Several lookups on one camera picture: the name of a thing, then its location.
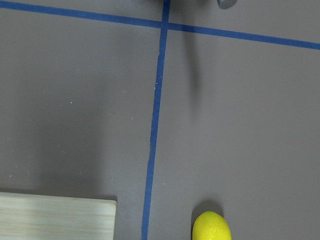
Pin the metal scoop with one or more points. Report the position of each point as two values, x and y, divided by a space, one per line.
226 4

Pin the yellow lemon left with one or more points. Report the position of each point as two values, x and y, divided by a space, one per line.
210 226

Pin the wooden cutting board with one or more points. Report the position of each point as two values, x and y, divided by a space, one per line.
42 217

